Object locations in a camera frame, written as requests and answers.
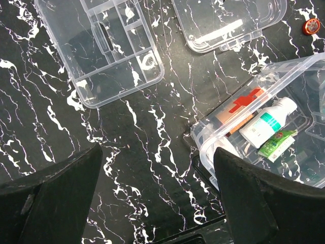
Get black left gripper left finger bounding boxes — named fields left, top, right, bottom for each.
left=1, top=144, right=103, bottom=243

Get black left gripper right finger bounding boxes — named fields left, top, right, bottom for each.
left=213, top=147, right=324, bottom=243

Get green sachet packet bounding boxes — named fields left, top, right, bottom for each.
left=257, top=130, right=298, bottom=163

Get white green-label bottle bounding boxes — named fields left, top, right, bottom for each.
left=239, top=97, right=298, bottom=148

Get clear plastic medicine box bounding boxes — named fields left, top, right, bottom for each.
left=191, top=53, right=324, bottom=188

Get brown orange-capped bottle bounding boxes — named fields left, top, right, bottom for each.
left=215, top=86, right=270, bottom=138

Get white gauze pad packet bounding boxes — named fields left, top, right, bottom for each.
left=206, top=137, right=243, bottom=162

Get clear divider tray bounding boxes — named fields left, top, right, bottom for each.
left=35, top=0, right=165, bottom=109

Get small orange round tin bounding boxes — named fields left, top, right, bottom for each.
left=302, top=18, right=321, bottom=35

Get clear plastic box lid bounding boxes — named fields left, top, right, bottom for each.
left=172, top=0, right=287, bottom=53

